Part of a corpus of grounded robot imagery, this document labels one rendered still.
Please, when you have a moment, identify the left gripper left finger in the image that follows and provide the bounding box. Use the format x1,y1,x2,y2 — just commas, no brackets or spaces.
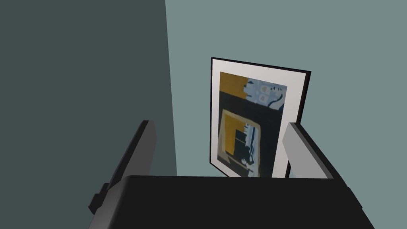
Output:
106,120,157,191

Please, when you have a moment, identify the black framed abstract picture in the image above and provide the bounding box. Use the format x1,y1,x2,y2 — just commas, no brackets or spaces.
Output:
209,57,312,179

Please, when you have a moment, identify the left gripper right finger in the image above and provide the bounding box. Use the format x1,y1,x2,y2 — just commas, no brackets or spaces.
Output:
282,122,345,185

